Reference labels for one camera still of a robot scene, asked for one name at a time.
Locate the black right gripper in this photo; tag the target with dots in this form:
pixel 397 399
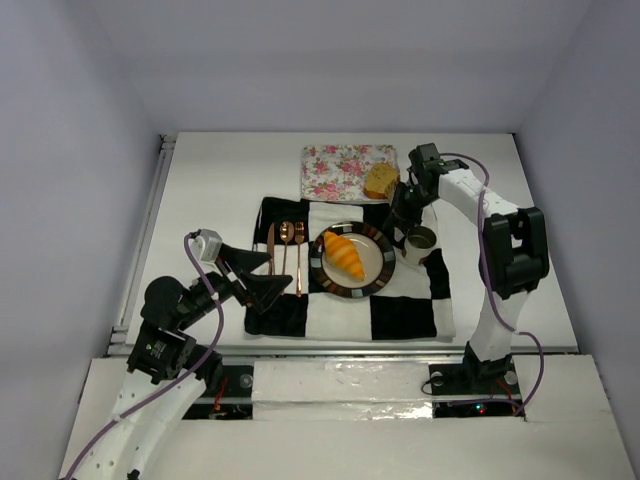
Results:
pixel 401 206

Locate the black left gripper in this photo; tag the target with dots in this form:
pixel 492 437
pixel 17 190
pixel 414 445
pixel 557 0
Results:
pixel 234 279

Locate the orange striped croissant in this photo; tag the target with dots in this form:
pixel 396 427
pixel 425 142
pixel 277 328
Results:
pixel 342 253

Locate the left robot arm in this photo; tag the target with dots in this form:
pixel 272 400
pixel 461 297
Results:
pixel 167 370

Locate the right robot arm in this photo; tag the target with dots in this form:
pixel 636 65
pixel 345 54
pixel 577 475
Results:
pixel 513 258

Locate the brown bread slice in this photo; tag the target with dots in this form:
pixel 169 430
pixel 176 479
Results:
pixel 381 181

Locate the beige brown mug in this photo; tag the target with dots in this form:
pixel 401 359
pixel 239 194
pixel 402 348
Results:
pixel 419 242

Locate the dark rimmed ceramic plate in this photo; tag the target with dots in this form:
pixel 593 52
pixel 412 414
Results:
pixel 377 255

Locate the rose gold knife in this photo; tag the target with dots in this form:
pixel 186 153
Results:
pixel 271 248

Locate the rose gold spoon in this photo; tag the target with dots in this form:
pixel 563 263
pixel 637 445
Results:
pixel 286 233

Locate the black white checkered cloth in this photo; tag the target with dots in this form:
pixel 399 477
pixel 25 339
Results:
pixel 416 304

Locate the rose gold fork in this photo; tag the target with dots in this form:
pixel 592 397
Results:
pixel 299 239

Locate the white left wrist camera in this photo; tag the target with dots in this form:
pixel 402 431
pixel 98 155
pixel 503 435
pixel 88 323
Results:
pixel 206 246

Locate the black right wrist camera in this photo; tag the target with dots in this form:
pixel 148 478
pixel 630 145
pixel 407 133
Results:
pixel 426 159

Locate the aluminium table rail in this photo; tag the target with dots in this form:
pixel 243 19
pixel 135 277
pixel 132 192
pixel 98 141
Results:
pixel 117 345

